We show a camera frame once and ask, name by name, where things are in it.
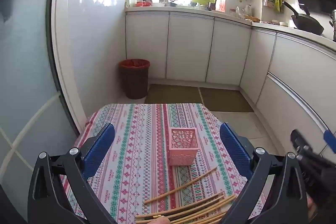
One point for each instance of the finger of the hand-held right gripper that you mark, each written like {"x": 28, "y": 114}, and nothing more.
{"x": 299, "y": 141}
{"x": 330, "y": 141}

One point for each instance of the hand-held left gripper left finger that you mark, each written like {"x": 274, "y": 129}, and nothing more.
{"x": 99, "y": 151}

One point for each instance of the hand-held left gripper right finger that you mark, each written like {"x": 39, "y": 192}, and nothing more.
{"x": 235, "y": 151}

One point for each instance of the pink perforated plastic basket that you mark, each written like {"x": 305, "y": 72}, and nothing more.
{"x": 183, "y": 155}

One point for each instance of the pile of chopsticks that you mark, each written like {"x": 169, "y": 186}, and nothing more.
{"x": 194, "y": 207}

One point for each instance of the patterned knit-print tablecloth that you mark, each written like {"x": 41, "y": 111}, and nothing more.
{"x": 141, "y": 161}

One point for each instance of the olive floor mat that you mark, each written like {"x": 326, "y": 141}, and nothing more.
{"x": 225, "y": 100}
{"x": 173, "y": 95}

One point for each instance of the white base cabinet with drawers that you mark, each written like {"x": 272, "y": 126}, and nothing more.
{"x": 296, "y": 77}

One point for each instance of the brown bin with red bag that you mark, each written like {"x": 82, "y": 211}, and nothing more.
{"x": 134, "y": 82}

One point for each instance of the white base cabinet with doors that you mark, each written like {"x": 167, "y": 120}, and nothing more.
{"x": 189, "y": 48}

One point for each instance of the steel pot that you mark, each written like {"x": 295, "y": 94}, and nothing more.
{"x": 333, "y": 26}

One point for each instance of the black wok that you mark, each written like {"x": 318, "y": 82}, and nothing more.
{"x": 308, "y": 24}

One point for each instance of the frosted glass sliding door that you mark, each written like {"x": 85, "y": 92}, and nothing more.
{"x": 26, "y": 56}

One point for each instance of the red bottle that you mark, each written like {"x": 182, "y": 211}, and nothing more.
{"x": 221, "y": 3}

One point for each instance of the red dish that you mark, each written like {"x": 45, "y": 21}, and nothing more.
{"x": 143, "y": 4}

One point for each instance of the wall rack with packets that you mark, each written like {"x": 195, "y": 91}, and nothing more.
{"x": 273, "y": 2}

